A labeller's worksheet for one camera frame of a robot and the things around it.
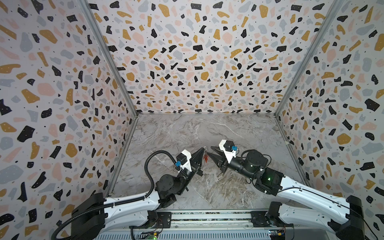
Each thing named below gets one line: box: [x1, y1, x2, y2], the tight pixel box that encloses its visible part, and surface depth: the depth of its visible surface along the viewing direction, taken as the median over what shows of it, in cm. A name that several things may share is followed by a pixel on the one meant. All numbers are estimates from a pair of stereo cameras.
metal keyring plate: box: [202, 146, 209, 166], surface depth 65 cm
